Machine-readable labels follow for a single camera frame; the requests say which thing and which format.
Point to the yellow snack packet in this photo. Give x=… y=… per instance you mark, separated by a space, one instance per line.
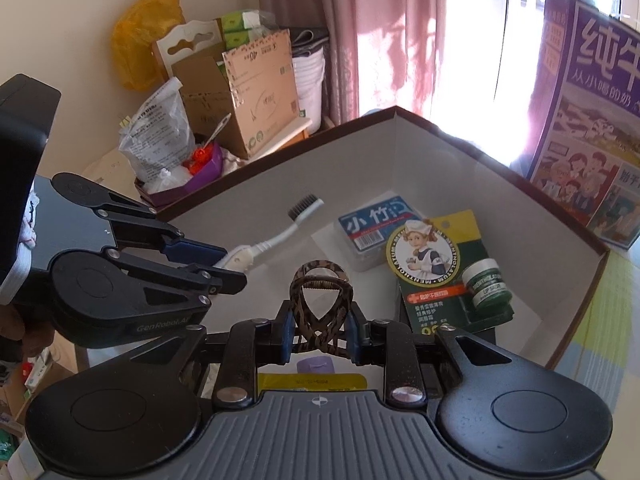
x=310 y=382

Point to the person's left hand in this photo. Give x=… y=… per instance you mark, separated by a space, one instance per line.
x=25 y=330

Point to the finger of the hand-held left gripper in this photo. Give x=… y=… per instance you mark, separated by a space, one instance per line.
x=195 y=250
x=225 y=282

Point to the plain brown cardboard box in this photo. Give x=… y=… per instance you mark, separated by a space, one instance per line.
x=200 y=95

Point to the leopard hair claw clip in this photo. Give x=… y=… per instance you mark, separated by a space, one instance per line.
x=321 y=340

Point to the brown cardboard storage box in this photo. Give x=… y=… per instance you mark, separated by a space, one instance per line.
x=450 y=160

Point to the metal spoon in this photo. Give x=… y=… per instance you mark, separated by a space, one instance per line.
x=220 y=130

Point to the printed cardboard box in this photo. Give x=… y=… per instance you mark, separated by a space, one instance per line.
x=260 y=90

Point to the white plastic buckets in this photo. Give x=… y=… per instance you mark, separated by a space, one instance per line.
x=307 y=85

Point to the purple octagonal box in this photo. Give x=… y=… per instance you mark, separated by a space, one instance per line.
x=200 y=180

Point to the pink curtain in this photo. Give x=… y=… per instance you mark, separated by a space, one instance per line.
x=380 y=35

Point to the small green tissue packs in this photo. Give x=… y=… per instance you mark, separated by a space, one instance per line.
x=237 y=22

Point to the yellow plastic bag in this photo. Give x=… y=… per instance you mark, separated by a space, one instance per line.
x=140 y=35

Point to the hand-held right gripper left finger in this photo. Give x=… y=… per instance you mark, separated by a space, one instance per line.
x=286 y=330

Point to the white toothbrush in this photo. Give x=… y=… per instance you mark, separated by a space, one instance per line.
x=280 y=237

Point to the blue toothpick box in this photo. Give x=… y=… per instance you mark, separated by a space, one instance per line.
x=370 y=222

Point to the green balm card pack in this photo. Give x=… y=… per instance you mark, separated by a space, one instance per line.
x=440 y=285

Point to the clear plastic bag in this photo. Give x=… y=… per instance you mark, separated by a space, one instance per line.
x=155 y=130

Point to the small purple container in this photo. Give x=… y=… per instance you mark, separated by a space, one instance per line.
x=315 y=364

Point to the blue printed milk carton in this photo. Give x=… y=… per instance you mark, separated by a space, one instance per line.
x=590 y=110

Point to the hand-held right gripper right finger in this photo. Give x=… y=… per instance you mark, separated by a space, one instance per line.
x=352 y=332

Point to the checked cloth desktop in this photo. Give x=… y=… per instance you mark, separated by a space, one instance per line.
x=615 y=320

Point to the red ornament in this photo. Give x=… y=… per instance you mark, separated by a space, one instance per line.
x=200 y=155

